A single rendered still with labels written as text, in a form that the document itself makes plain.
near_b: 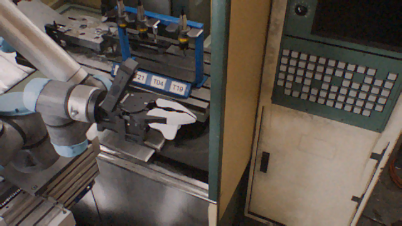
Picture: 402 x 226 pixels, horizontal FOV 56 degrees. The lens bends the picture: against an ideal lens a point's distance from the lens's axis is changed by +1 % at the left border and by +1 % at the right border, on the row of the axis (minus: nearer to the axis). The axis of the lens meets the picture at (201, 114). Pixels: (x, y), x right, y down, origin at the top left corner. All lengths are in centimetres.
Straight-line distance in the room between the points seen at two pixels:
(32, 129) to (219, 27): 60
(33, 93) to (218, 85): 53
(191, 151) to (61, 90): 105
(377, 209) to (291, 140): 108
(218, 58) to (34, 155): 62
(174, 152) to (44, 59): 102
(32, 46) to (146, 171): 88
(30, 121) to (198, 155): 84
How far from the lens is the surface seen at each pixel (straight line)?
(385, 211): 275
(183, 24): 172
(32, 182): 125
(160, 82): 189
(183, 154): 180
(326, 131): 173
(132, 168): 168
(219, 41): 104
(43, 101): 83
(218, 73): 110
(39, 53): 95
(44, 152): 125
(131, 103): 75
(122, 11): 189
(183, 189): 159
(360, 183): 192
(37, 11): 314
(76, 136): 89
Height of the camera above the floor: 207
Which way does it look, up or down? 42 degrees down
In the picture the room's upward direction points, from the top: straight up
